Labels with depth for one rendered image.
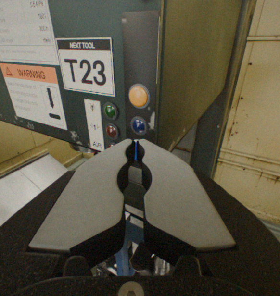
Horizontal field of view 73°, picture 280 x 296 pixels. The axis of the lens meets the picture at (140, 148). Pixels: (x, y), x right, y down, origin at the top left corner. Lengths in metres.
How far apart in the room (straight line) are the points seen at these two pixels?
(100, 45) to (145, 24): 0.07
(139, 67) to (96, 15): 0.08
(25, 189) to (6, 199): 0.13
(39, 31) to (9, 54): 0.10
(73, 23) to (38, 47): 0.09
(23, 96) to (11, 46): 0.09
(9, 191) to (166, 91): 1.50
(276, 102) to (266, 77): 0.14
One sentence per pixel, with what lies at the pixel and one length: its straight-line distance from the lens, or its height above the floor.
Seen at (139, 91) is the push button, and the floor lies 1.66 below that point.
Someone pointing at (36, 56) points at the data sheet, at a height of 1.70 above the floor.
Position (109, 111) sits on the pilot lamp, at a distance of 0.27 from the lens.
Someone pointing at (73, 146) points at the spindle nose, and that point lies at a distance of 0.61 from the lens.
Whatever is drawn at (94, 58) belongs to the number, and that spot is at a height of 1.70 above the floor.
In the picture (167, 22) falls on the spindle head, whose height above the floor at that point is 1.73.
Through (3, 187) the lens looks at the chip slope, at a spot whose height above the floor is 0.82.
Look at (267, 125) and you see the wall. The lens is 1.31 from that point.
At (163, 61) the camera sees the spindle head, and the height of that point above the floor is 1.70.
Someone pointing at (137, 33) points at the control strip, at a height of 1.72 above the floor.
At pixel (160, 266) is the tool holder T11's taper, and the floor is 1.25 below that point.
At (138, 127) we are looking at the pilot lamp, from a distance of 0.25.
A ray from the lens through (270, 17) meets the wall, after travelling 1.24.
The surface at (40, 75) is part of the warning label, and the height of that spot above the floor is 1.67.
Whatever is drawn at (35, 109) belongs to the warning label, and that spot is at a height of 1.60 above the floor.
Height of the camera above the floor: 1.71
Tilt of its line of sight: 29 degrees down
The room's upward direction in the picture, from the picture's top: straight up
